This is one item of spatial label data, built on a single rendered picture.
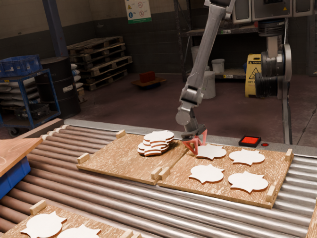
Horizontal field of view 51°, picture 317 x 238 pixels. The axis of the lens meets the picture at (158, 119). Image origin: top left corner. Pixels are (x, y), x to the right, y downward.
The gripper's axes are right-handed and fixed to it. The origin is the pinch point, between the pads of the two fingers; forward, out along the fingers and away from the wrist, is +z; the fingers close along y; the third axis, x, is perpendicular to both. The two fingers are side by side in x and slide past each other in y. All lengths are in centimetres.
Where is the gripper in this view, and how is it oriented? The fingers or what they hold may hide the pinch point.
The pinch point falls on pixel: (199, 148)
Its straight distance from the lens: 139.6
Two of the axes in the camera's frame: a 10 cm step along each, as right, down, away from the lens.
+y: -5.3, 3.7, -7.6
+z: 3.4, 9.2, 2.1
